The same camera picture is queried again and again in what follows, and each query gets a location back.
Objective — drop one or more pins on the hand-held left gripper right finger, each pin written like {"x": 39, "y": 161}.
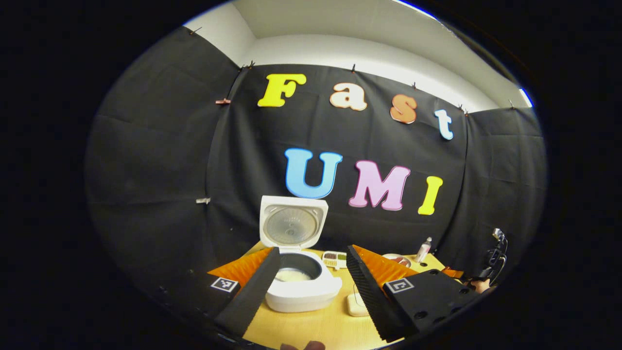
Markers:
{"x": 369, "y": 291}

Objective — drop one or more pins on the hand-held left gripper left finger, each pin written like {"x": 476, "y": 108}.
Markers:
{"x": 252, "y": 291}

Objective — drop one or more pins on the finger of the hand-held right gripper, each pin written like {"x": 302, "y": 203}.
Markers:
{"x": 453, "y": 272}

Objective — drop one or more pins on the white rice cooker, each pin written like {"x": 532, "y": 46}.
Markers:
{"x": 301, "y": 296}

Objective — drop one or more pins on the clear plastic tray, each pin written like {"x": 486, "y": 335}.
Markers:
{"x": 355, "y": 291}

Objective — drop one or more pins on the small clear bottle pink label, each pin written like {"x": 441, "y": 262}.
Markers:
{"x": 423, "y": 252}

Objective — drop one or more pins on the white round plate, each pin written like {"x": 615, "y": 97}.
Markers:
{"x": 388, "y": 256}

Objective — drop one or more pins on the brown sausage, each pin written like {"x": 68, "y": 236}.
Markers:
{"x": 401, "y": 261}

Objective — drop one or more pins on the white divided grain dish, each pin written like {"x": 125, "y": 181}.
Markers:
{"x": 334, "y": 258}

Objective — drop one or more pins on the black backdrop cloth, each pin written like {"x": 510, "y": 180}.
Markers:
{"x": 170, "y": 170}

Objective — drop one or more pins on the ceiling light strip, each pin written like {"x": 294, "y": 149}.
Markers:
{"x": 526, "y": 97}
{"x": 418, "y": 8}

